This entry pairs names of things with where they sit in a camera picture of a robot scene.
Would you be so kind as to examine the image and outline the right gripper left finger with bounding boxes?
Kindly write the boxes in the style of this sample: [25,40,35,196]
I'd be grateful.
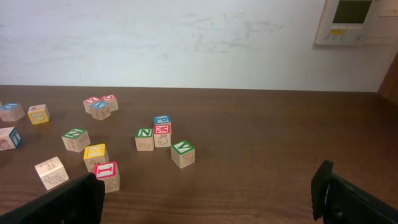
[1,173,105,224]

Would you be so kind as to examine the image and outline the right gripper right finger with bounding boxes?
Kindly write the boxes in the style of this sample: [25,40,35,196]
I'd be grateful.
[311,160,397,224]

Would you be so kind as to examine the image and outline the red block I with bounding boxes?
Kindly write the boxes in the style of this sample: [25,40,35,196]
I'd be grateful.
[94,161,120,193]

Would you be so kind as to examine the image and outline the wooden block blue side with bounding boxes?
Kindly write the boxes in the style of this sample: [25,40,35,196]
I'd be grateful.
[35,157,69,190]

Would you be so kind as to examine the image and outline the yellow block E centre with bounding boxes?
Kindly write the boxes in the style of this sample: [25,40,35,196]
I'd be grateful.
[83,144,109,172]

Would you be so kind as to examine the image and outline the green block N centre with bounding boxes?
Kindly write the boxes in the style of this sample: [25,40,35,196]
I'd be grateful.
[62,128,91,152]

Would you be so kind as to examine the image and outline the green block n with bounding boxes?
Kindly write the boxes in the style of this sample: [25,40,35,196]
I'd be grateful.
[62,128,91,152]
[135,128,154,151]

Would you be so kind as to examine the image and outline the green block N right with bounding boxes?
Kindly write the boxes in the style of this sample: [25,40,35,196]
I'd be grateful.
[135,128,154,151]

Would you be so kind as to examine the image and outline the blue block X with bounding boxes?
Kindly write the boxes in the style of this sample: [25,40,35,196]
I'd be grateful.
[90,101,111,120]

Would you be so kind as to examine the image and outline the blue block H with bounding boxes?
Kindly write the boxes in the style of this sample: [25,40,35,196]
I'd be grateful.
[0,126,22,151]

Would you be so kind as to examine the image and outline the wooden block yellow side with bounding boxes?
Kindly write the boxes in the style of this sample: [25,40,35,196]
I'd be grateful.
[28,104,50,125]

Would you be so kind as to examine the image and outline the red block Y top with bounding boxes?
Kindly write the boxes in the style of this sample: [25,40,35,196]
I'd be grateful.
[83,96,101,114]

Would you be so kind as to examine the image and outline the red block M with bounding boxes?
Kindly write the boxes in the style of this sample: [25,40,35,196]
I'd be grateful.
[154,124,172,147]

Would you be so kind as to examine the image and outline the red block Q top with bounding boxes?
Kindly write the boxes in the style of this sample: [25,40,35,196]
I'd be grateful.
[101,95,119,111]

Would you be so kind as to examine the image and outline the green block V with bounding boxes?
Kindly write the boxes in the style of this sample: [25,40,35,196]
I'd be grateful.
[170,140,195,169]

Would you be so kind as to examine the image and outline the blue block P right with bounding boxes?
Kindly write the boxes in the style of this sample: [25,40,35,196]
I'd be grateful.
[154,114,171,125]

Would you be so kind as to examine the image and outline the blue block D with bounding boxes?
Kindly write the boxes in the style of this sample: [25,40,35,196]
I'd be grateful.
[1,103,25,121]

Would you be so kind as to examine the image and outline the white wall control panel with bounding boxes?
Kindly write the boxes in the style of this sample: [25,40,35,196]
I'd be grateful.
[314,0,397,46]

